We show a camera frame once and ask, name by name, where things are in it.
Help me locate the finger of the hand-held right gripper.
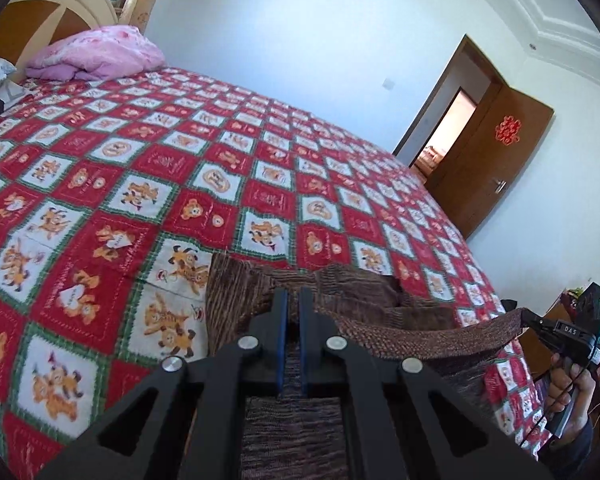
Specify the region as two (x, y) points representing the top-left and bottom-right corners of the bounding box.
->
(530, 327), (557, 352)
(521, 308), (555, 330)

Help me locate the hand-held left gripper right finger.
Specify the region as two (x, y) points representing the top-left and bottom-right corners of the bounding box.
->
(299, 287), (556, 480)

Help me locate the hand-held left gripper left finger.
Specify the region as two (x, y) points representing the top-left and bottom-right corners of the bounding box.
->
(35, 287), (291, 480)

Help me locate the brown knitted sweater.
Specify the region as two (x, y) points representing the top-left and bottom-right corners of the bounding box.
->
(205, 252), (526, 480)

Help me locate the person's right hand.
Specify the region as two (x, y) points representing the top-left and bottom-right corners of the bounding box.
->
(549, 352), (595, 442)

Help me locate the wooden cabinet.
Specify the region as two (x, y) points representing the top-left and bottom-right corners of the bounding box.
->
(517, 292), (578, 378)

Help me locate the brown wooden door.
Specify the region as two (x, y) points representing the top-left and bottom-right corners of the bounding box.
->
(427, 85), (554, 240)

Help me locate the red paper door decoration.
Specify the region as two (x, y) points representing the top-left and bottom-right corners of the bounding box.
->
(495, 115), (524, 147)

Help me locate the red printed bed sheet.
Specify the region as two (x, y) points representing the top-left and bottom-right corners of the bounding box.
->
(0, 65), (546, 480)

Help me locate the pink folded blanket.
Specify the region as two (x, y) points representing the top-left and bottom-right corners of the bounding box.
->
(26, 25), (165, 82)

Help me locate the black spotted white pillow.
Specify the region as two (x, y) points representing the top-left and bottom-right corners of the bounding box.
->
(0, 82), (35, 123)

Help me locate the cream and brown headboard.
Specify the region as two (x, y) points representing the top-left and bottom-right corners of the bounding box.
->
(0, 0), (118, 68)

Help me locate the brown door frame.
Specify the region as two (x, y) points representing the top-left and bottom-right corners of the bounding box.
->
(392, 34), (503, 176)

